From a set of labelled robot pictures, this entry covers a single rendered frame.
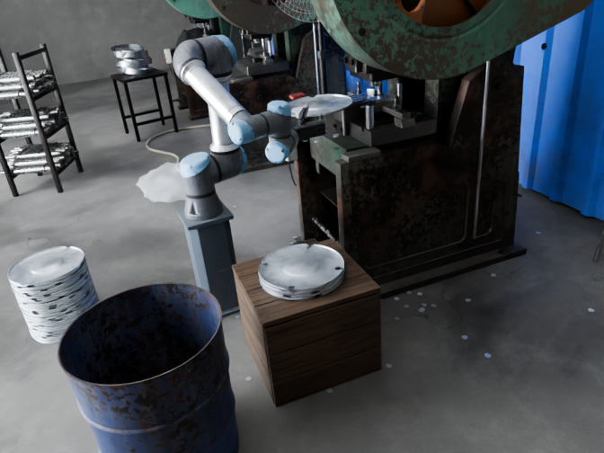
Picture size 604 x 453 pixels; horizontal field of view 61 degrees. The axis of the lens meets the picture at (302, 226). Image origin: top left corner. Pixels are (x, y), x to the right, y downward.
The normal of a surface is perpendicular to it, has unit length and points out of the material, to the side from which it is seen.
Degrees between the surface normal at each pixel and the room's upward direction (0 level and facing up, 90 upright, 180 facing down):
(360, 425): 0
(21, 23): 90
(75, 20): 90
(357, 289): 0
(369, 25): 90
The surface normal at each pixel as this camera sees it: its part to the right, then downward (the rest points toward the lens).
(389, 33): 0.36, 0.40
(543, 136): -0.93, 0.24
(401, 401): -0.08, -0.88
